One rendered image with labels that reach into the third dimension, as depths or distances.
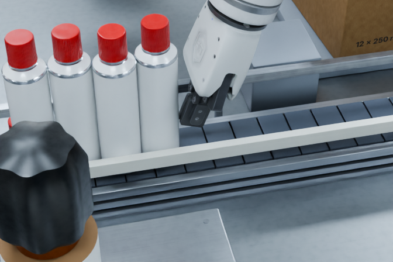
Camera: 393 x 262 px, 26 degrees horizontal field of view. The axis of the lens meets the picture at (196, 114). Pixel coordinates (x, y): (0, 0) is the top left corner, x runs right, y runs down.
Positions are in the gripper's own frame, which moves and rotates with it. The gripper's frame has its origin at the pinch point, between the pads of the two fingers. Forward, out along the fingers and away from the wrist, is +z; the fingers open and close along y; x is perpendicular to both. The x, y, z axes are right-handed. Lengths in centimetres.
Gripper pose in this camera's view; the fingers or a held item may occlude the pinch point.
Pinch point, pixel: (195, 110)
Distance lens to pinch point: 107.4
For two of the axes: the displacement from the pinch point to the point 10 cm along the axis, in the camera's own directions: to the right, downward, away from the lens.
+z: -3.3, 7.6, 5.6
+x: 9.2, 1.2, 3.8
